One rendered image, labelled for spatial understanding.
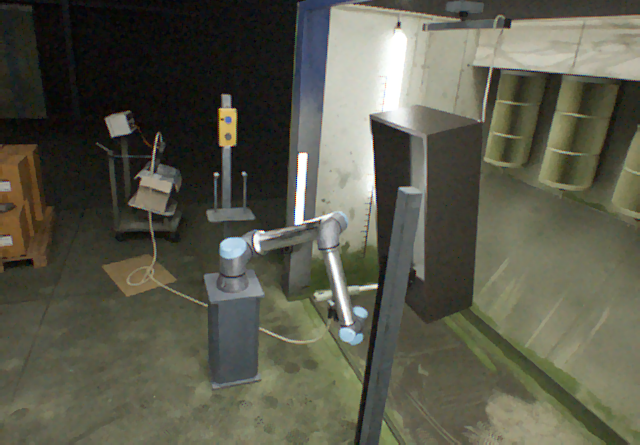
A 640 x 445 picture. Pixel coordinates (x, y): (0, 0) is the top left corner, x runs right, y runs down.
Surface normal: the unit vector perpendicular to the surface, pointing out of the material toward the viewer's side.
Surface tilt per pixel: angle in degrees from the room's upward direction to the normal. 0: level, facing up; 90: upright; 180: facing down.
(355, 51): 90
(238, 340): 90
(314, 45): 90
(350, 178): 90
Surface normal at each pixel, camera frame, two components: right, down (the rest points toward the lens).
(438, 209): 0.37, 0.36
